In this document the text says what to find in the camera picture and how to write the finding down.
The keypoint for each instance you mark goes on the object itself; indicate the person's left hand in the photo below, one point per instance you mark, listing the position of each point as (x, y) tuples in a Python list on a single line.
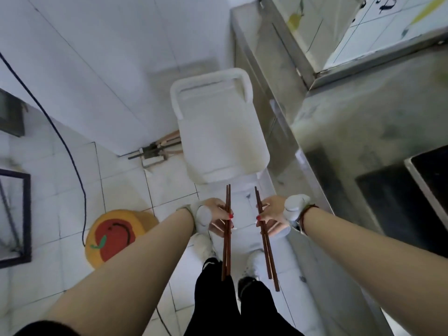
[(217, 210)]

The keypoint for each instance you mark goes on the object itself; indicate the person's right hand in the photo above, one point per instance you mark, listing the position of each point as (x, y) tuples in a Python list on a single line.
[(274, 209)]

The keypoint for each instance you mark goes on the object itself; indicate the person's right thumb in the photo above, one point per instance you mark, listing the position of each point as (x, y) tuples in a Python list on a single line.
[(262, 212)]

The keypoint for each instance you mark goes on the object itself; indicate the person's left thumb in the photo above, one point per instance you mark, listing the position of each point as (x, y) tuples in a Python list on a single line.
[(224, 211)]

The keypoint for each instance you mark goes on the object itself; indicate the brown wooden chopstick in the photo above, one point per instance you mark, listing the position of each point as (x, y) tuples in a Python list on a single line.
[(224, 255), (267, 257), (273, 269)]

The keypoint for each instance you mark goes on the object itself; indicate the person's left forearm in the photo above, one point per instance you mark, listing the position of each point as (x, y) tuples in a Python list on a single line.
[(133, 272)]

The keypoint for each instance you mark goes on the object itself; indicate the person's right forearm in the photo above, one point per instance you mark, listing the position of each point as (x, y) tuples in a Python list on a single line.
[(371, 262)]

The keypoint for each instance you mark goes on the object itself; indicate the white wrist tracker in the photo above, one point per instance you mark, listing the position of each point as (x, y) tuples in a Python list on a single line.
[(202, 216), (295, 206)]

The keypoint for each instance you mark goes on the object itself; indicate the white shoe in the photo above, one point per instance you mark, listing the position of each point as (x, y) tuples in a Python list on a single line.
[(254, 264), (203, 247)]

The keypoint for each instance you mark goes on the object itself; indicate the white plastic chair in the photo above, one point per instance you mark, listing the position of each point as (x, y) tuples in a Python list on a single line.
[(220, 136)]

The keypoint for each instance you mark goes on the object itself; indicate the black trousers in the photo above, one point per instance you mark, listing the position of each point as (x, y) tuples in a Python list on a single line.
[(217, 304)]

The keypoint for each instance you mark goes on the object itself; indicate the orange round stool cushion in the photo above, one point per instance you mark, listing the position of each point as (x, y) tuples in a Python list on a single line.
[(112, 236)]

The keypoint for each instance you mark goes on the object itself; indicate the stainless steel counter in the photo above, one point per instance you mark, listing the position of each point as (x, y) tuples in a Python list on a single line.
[(350, 129)]

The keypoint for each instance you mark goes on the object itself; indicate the black induction cooktop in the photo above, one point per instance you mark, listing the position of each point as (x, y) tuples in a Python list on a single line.
[(413, 206)]

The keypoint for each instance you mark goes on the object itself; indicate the black shirt sleeve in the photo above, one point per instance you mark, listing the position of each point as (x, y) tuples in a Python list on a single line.
[(45, 329)]

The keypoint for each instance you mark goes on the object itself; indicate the black metal frame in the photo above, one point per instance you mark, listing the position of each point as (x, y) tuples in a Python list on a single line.
[(27, 213)]

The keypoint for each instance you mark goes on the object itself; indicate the dark wall box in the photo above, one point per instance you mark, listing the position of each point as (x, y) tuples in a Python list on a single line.
[(12, 115)]

